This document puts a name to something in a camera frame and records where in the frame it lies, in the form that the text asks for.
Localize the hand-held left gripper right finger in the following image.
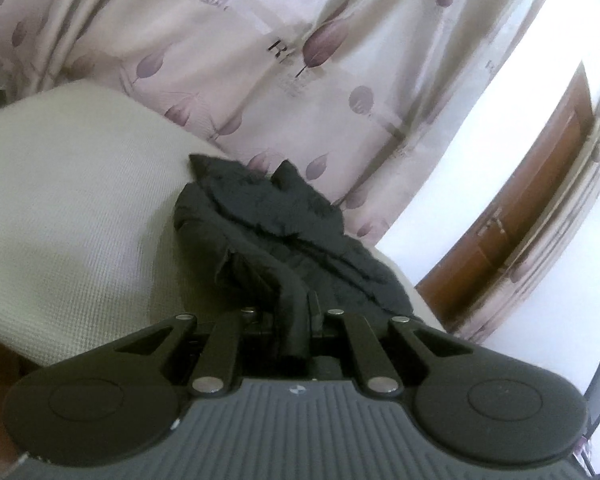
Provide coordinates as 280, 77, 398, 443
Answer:
325, 308, 475, 402

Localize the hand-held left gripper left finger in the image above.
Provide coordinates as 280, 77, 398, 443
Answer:
116, 307, 260, 402

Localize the black jacket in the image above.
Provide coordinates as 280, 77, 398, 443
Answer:
172, 153, 417, 362

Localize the beige bed cover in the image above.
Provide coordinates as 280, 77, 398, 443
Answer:
0, 81, 456, 378

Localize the brown wooden door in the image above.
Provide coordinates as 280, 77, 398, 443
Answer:
414, 60, 597, 332

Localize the black flat panel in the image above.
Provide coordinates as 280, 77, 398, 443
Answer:
581, 357, 600, 442

